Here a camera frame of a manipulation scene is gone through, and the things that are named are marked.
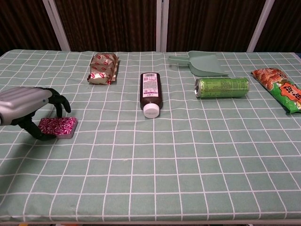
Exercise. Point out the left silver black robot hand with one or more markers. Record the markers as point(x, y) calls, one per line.
point(21, 101)

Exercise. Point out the pink patterned packet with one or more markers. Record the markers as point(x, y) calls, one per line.
point(62, 126)

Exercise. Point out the silver red foil snack bag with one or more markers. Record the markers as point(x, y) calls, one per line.
point(102, 68)

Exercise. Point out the brown bottle with white cap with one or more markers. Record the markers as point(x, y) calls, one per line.
point(150, 91)

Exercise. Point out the green checkered tablecloth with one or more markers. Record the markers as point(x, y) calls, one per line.
point(152, 164)

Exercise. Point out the mint green plastic dustpan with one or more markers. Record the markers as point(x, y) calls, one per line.
point(204, 64)

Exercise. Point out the green drink can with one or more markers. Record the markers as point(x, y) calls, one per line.
point(222, 87)

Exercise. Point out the orange green snack bag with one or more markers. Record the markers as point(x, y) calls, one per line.
point(279, 89)

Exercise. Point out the white partition post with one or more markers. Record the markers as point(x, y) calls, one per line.
point(161, 26)
point(259, 26)
point(57, 26)

